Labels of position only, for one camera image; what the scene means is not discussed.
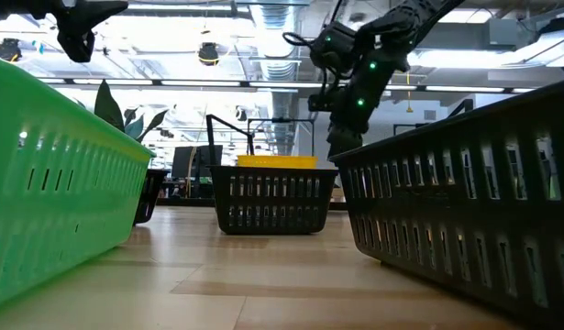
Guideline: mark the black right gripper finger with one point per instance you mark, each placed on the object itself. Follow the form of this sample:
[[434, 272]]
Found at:
[[345, 143]]

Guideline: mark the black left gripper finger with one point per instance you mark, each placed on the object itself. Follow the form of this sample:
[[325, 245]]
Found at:
[[102, 8]]

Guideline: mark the green plastic basket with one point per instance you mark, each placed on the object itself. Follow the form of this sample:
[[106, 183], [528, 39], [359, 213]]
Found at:
[[57, 206]]

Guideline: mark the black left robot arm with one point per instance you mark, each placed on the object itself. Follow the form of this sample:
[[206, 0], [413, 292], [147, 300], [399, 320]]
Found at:
[[6, 7]]

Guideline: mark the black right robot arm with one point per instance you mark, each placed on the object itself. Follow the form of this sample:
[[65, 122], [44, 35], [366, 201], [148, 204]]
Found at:
[[401, 23]]

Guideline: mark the yellow hanging pendant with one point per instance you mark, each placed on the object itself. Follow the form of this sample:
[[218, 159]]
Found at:
[[409, 109]]

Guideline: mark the yellow plastic basket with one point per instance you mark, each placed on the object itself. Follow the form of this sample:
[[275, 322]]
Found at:
[[277, 161]]

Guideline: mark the green snake plant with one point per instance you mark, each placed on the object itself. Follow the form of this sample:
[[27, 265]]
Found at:
[[107, 107]]

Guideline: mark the black computer monitor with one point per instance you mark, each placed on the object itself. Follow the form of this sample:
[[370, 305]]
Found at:
[[185, 160]]

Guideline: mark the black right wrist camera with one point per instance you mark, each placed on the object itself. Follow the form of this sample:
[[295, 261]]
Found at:
[[322, 103]]

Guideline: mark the grey square wall vent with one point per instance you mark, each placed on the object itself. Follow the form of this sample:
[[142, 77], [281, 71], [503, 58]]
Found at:
[[429, 115]]

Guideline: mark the silver spiral ventilation duct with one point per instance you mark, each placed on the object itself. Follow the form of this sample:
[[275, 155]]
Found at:
[[277, 69]]

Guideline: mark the wooden shelf with black frame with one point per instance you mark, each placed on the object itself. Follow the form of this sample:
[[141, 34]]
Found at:
[[210, 137]]

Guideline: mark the black metal table frame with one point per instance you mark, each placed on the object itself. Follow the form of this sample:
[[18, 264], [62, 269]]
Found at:
[[185, 201]]

